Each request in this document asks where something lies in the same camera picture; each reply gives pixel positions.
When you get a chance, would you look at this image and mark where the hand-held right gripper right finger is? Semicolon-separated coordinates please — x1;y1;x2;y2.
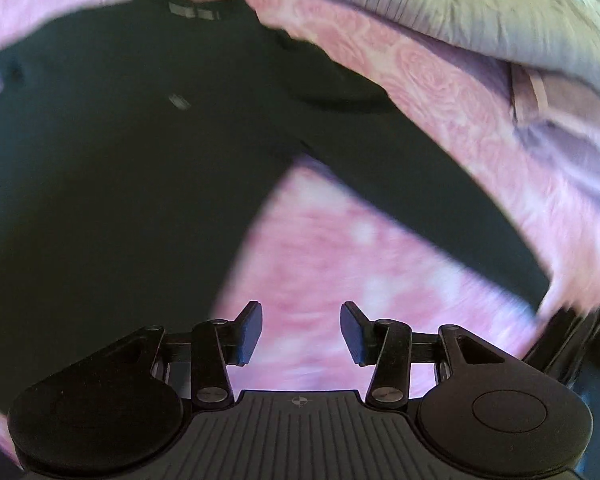
340;301;517;407

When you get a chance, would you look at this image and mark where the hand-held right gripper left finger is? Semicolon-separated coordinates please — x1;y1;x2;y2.
97;300;264;409

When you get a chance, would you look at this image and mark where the dark teal long-sleeve shirt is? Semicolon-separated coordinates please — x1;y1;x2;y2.
0;0;552;413

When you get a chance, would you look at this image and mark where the pink floral blanket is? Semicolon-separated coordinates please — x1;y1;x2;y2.
0;0;600;461

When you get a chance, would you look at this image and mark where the lilac bed sheet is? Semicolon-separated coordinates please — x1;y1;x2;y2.
509;64;600;203

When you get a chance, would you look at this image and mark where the grey striped duvet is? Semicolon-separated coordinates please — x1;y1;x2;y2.
150;0;600;92

